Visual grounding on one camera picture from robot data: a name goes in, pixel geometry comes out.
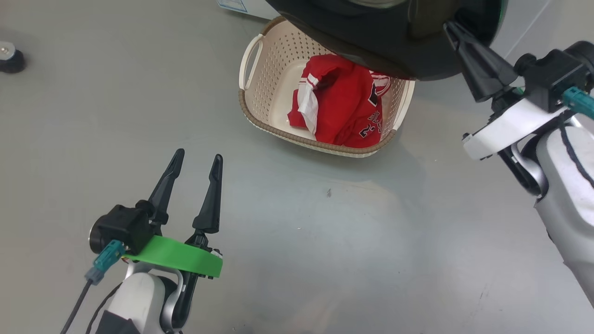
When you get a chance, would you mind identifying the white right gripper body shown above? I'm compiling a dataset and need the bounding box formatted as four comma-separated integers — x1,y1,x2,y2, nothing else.
461,97,569,161

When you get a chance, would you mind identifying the dark round glass washer door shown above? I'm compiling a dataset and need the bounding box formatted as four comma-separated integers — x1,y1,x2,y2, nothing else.
265,0,509,82

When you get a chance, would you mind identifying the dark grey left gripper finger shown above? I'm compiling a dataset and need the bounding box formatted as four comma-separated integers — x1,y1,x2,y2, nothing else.
148,148,186,226
192,154,224,234

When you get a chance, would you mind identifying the blue white energy label sticker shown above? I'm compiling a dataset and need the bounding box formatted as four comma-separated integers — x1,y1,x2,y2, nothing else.
217,0,249,14

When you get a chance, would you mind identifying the right teal plug camera cable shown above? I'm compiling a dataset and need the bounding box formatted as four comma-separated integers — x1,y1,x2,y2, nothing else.
561,86,594,120

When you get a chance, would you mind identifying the cream perforated laundry basket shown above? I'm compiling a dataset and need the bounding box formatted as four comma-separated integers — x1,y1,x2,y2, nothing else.
238,16,416,159

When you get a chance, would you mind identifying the red and white striped garment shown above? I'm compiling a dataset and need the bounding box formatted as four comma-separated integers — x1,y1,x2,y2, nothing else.
286,53,374,145

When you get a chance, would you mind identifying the left teal plug camera cable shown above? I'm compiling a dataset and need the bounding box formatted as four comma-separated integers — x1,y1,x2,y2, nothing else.
59,240,127,334

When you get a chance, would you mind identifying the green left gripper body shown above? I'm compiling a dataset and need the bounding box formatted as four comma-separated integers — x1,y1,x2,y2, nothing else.
122,234,224,279

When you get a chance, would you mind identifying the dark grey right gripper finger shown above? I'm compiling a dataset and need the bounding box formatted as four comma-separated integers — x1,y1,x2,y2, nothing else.
444,21,518,89
452,39,500,103

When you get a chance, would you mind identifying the teal plug camera cable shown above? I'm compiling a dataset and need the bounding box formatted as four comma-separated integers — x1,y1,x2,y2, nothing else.
59,240,127,334
561,86,594,120

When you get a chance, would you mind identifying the grey stand with black caster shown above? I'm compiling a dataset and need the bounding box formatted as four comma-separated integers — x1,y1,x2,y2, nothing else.
0,40,26,74

